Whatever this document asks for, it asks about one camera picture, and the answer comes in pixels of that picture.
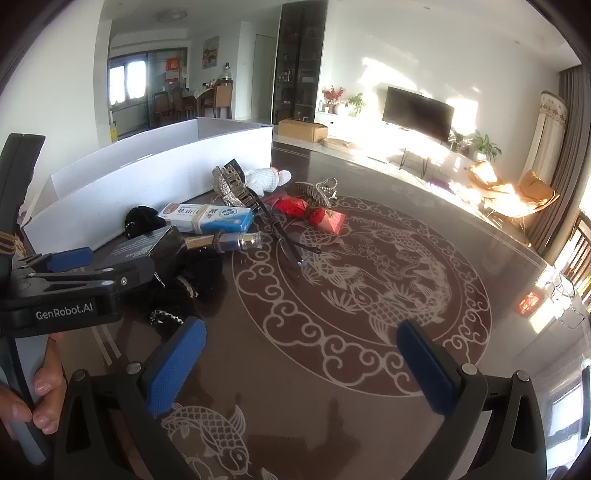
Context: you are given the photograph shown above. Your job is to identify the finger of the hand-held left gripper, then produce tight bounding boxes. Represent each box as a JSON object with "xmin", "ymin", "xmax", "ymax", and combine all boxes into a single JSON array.
[
  {"xmin": 28, "ymin": 256, "xmax": 156, "ymax": 291},
  {"xmin": 18, "ymin": 247, "xmax": 95, "ymax": 274}
]

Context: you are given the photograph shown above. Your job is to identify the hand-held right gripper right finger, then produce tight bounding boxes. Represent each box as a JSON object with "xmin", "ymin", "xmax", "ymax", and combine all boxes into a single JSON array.
[{"xmin": 396, "ymin": 319, "xmax": 548, "ymax": 480}]

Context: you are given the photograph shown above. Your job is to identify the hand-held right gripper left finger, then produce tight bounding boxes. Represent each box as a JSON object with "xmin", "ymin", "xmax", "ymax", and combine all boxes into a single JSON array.
[{"xmin": 53, "ymin": 318, "xmax": 208, "ymax": 480}]

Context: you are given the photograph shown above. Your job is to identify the gold tube package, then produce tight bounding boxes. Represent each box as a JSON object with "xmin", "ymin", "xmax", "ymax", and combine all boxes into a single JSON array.
[{"xmin": 95, "ymin": 225, "xmax": 188, "ymax": 278}]

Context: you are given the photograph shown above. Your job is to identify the black velvet scrunchie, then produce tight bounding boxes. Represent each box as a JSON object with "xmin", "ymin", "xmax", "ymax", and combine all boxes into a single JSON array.
[
  {"xmin": 148, "ymin": 251, "xmax": 227, "ymax": 330},
  {"xmin": 124, "ymin": 206, "xmax": 168, "ymax": 239}
]

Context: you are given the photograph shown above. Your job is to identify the white storage box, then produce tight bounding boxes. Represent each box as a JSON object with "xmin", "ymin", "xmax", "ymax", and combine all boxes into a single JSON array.
[{"xmin": 21, "ymin": 117, "xmax": 274, "ymax": 252}]

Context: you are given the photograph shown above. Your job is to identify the blue white ointment box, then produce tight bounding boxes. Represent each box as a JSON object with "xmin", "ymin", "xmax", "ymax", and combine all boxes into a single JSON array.
[{"xmin": 158, "ymin": 203, "xmax": 254, "ymax": 234}]

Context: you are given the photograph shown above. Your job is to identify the clear glass spray bottle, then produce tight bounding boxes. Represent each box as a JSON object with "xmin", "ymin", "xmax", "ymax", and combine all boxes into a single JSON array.
[{"xmin": 185, "ymin": 231, "xmax": 263, "ymax": 252}]

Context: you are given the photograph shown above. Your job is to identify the black rimless eyeglasses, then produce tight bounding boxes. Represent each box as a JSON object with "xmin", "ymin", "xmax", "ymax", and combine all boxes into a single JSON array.
[{"xmin": 256, "ymin": 198, "xmax": 322, "ymax": 268}]

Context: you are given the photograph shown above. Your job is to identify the shiny red candy packet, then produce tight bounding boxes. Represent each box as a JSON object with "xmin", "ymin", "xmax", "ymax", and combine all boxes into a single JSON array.
[{"xmin": 265, "ymin": 193, "xmax": 308, "ymax": 217}]

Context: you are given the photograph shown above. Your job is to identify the brown patterned desktop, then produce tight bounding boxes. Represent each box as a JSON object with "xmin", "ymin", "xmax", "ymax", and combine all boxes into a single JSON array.
[{"xmin": 21, "ymin": 138, "xmax": 591, "ymax": 480}]

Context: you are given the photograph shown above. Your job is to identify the person's left hand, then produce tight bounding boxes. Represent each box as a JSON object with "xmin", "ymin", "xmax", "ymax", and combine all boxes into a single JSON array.
[{"xmin": 0, "ymin": 336, "xmax": 68, "ymax": 433}]

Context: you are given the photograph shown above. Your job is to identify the rhinestone bow hair clip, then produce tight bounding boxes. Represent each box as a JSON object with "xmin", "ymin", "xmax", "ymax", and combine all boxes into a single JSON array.
[{"xmin": 211, "ymin": 165, "xmax": 259, "ymax": 208}]

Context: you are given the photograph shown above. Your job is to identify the red gold-print gift packet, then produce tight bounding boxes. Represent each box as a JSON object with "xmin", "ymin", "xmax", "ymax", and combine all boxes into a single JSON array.
[{"xmin": 308, "ymin": 206, "xmax": 347, "ymax": 234}]

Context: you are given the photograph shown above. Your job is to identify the dark wooden slatted chair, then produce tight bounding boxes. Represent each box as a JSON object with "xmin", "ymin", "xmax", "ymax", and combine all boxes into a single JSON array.
[{"xmin": 551, "ymin": 210, "xmax": 591, "ymax": 305}]

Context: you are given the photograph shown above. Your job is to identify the white knitted glove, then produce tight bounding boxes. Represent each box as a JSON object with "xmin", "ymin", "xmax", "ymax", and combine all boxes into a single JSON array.
[{"xmin": 244, "ymin": 167, "xmax": 293, "ymax": 193}]

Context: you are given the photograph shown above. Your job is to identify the orange lounge chair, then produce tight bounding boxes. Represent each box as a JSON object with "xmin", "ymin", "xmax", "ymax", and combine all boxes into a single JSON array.
[
  {"xmin": 501, "ymin": 171, "xmax": 560, "ymax": 232},
  {"xmin": 468, "ymin": 161, "xmax": 513, "ymax": 204}
]

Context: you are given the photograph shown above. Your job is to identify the brown claw hair clip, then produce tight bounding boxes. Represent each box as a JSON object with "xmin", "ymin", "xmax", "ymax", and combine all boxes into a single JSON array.
[{"xmin": 294, "ymin": 178, "xmax": 339, "ymax": 207}]

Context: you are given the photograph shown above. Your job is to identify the wooden dining chair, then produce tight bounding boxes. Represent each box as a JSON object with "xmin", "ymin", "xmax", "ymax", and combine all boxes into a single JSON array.
[{"xmin": 213, "ymin": 79, "xmax": 234, "ymax": 120}]

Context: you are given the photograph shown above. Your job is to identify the large potted plant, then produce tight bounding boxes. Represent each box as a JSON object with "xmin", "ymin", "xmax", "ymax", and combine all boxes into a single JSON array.
[{"xmin": 470, "ymin": 130, "xmax": 502, "ymax": 162}]

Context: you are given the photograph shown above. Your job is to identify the white television console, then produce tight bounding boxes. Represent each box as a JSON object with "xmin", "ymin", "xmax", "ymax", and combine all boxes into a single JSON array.
[{"xmin": 323, "ymin": 122, "xmax": 481, "ymax": 178}]

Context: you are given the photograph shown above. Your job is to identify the cardboard box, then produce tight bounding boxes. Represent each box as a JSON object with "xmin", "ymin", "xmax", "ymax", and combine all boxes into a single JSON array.
[{"xmin": 277, "ymin": 118, "xmax": 328, "ymax": 143}]

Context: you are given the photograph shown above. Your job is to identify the grey curtain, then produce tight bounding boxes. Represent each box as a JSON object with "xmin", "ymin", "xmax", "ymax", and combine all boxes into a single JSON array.
[{"xmin": 531, "ymin": 65, "xmax": 591, "ymax": 264}]

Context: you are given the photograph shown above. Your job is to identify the white door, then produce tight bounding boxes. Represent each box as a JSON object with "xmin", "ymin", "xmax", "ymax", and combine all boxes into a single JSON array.
[{"xmin": 252, "ymin": 34, "xmax": 278, "ymax": 123}]

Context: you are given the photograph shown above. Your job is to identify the flat screen television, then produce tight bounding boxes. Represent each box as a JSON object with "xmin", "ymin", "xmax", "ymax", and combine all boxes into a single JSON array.
[{"xmin": 382, "ymin": 86, "xmax": 455, "ymax": 143}]

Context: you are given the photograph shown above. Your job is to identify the covered standing air conditioner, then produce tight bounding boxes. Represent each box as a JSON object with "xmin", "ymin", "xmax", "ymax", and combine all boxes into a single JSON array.
[{"xmin": 517, "ymin": 91, "xmax": 568, "ymax": 185}]

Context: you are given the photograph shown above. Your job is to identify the dark display cabinet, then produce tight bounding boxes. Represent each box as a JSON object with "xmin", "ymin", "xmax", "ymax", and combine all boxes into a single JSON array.
[{"xmin": 271, "ymin": 2, "xmax": 328, "ymax": 126}]

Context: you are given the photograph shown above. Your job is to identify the red flower vase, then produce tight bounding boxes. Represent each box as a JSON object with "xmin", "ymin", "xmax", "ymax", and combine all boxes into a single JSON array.
[{"xmin": 321, "ymin": 84, "xmax": 347, "ymax": 115}]

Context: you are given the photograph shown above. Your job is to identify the framed wall picture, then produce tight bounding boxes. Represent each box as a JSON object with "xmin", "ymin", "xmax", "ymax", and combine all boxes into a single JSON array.
[{"xmin": 202, "ymin": 35, "xmax": 220, "ymax": 70}]

